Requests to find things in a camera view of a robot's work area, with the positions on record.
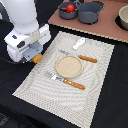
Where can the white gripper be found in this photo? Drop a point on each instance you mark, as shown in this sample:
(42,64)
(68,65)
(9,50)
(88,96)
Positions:
(21,45)

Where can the red toy tomato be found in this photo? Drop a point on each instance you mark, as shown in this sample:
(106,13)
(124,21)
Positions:
(70,8)

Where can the yellow toy bread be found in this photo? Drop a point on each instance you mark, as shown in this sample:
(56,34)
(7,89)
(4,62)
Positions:
(37,58)

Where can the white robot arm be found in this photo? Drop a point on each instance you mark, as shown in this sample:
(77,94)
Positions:
(22,14)

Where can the beige round plate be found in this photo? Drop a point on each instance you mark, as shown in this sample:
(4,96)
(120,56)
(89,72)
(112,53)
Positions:
(69,66)

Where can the small grey pot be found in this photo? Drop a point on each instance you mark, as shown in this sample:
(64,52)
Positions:
(64,14)

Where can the woven grey placemat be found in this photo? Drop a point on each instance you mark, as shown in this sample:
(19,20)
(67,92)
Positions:
(72,104)

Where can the large grey pot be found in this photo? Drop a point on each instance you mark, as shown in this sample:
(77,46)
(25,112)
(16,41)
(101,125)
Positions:
(88,12)

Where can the beige bowl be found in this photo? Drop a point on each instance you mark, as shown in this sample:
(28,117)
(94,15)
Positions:
(123,14)

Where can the wooden handled fork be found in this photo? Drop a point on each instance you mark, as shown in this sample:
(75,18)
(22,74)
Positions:
(66,81)

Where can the wooden handled knife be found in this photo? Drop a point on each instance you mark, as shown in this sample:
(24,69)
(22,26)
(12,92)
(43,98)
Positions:
(80,56)

